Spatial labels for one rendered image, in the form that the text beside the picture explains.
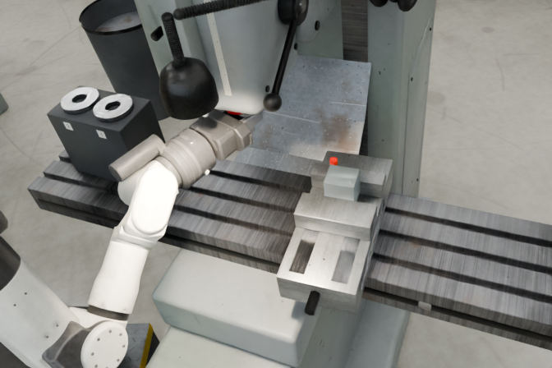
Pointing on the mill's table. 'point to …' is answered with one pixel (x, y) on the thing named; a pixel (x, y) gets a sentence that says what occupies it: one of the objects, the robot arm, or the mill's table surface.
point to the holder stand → (102, 127)
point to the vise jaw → (336, 216)
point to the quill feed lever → (294, 6)
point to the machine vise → (336, 242)
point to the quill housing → (241, 48)
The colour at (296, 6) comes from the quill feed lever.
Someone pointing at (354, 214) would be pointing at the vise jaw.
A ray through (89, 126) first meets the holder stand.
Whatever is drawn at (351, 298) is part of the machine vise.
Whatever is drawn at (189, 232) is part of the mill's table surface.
